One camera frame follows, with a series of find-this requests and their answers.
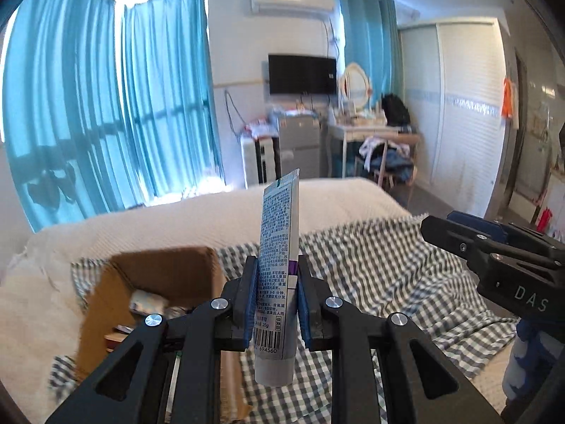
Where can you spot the clear plastic bag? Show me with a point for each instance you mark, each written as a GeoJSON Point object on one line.
{"type": "Point", "coordinates": [203, 187]}

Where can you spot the brown cardboard box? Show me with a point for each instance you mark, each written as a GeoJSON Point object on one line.
{"type": "Point", "coordinates": [176, 269]}

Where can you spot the wooden chair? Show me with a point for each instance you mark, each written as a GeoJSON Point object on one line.
{"type": "Point", "coordinates": [408, 176]}

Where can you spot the clear bags on fridge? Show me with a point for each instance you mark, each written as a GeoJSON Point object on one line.
{"type": "Point", "coordinates": [295, 111]}

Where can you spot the white louvred wardrobe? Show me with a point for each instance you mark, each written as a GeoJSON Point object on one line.
{"type": "Point", "coordinates": [463, 119]}

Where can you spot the orange hanging item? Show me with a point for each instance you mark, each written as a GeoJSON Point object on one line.
{"type": "Point", "coordinates": [510, 101]}

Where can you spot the oval white vanity mirror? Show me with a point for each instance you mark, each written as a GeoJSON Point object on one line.
{"type": "Point", "coordinates": [355, 86]}

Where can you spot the dark garment behind curtain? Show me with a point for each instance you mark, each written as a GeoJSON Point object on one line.
{"type": "Point", "coordinates": [50, 185]}

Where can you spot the black backpack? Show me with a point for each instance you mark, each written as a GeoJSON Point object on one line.
{"type": "Point", "coordinates": [395, 110]}

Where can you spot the red brown small box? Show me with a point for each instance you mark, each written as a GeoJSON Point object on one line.
{"type": "Point", "coordinates": [117, 338]}

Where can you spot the white suitcase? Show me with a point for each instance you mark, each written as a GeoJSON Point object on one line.
{"type": "Point", "coordinates": [258, 163]}

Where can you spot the wide blue curtain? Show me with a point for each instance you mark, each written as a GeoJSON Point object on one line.
{"type": "Point", "coordinates": [66, 97]}

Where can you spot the silver small fridge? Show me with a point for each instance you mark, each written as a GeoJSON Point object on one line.
{"type": "Point", "coordinates": [300, 150]}

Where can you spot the white dressing table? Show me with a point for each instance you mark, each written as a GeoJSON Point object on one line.
{"type": "Point", "coordinates": [348, 130]}

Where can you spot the clothes pile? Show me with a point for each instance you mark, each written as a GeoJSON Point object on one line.
{"type": "Point", "coordinates": [384, 154]}

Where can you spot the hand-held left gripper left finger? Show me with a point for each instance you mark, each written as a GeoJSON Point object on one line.
{"type": "Point", "coordinates": [251, 304]}

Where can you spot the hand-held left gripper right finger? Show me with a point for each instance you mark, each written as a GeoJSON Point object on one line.
{"type": "Point", "coordinates": [304, 313]}

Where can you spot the white ointment tube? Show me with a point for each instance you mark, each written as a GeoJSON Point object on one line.
{"type": "Point", "coordinates": [278, 229]}

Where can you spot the black wall television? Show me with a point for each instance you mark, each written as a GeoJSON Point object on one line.
{"type": "Point", "coordinates": [302, 75]}

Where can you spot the red white plastic bags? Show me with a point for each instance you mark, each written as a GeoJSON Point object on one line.
{"type": "Point", "coordinates": [260, 129]}

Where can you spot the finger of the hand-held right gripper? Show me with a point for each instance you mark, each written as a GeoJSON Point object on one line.
{"type": "Point", "coordinates": [450, 236]}
{"type": "Point", "coordinates": [479, 225]}

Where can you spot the grey white checked cloth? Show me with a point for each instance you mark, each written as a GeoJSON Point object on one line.
{"type": "Point", "coordinates": [375, 274]}

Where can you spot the narrow blue curtain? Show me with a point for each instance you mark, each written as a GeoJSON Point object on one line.
{"type": "Point", "coordinates": [362, 31]}

